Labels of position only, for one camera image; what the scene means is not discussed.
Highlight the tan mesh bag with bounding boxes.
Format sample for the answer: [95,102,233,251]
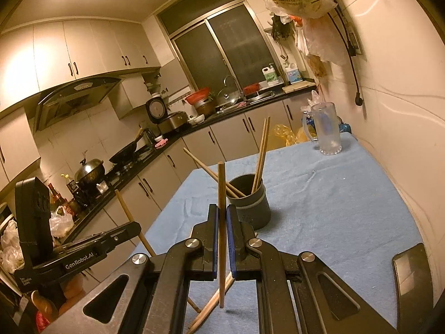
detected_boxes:
[308,56,327,79]

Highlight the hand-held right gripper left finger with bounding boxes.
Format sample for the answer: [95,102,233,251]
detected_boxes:
[42,203,219,334]

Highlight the white bottle green label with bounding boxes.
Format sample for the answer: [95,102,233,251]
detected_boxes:
[262,65,280,86]

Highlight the person's left hand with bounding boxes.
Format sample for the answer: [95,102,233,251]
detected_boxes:
[31,272,86,324]

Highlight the wooden cutting board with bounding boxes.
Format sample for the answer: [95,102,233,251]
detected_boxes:
[282,81,315,94]

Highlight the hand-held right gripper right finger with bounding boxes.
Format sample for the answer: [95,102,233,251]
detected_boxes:
[227,204,399,334]

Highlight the clear plastic bag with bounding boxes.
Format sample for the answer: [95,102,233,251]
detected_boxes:
[0,220,25,275]

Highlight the oil bottle yellow cap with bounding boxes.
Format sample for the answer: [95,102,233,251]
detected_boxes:
[65,173,80,195]

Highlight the long wooden chopstick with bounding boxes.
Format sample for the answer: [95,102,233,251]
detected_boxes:
[188,274,236,334]
[251,117,268,193]
[255,116,272,192]
[183,147,247,197]
[217,162,226,308]
[115,190,202,314]
[193,160,241,199]

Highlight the frosted glass mug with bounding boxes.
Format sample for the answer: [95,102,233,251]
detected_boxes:
[302,102,343,156]

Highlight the wall power socket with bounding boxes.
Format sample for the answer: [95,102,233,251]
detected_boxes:
[348,32,364,56]

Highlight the dark grey utensil holder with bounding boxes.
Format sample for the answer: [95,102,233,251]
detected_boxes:
[226,175,272,231]

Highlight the blue tablecloth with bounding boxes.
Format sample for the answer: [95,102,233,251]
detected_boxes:
[134,131,432,331]

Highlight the black kitchen countertop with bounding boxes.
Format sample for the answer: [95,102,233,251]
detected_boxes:
[52,89,317,247]

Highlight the black wok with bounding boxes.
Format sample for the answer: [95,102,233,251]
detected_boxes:
[109,129,145,164]

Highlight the glass pot lid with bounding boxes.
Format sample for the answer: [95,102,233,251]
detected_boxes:
[216,89,240,107]

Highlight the yellow plastic bag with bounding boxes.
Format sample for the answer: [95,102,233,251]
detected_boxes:
[275,123,311,147]

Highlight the white wall kitchen cabinets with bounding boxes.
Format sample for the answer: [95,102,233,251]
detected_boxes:
[0,16,174,185]

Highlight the black power plug cable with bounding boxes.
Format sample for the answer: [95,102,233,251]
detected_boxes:
[327,5,365,108]

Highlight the dark sauce bottle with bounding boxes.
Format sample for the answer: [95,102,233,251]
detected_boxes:
[49,183,65,209]

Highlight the black range hood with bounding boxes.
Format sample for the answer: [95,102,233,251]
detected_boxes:
[33,77,122,133]

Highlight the dark cooking pot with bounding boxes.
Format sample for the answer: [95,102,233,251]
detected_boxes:
[193,99,217,118]

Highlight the steel pot with lid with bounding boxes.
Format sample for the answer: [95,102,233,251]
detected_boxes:
[75,158,105,185]

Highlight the silver rice cooker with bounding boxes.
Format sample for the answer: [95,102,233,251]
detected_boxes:
[145,95,188,134]

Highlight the knotted white plastic bag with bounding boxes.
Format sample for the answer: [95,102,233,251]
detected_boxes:
[50,206,75,238]

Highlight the dark kitchen window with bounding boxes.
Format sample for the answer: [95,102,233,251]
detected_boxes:
[156,0,279,100]

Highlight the large red basin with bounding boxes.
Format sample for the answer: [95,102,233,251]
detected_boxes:
[184,88,211,104]

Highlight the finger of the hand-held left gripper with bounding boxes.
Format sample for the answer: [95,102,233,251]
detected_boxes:
[104,221,142,252]

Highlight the black gas stove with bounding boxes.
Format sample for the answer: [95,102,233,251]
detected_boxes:
[75,146,154,202]

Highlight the chrome kitchen faucet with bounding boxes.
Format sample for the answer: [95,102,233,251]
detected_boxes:
[223,76,242,100]

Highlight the small white plastic bag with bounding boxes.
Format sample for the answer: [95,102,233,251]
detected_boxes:
[308,90,322,112]

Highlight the crumpled white plastic bag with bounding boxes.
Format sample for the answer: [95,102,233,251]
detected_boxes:
[295,16,350,66]

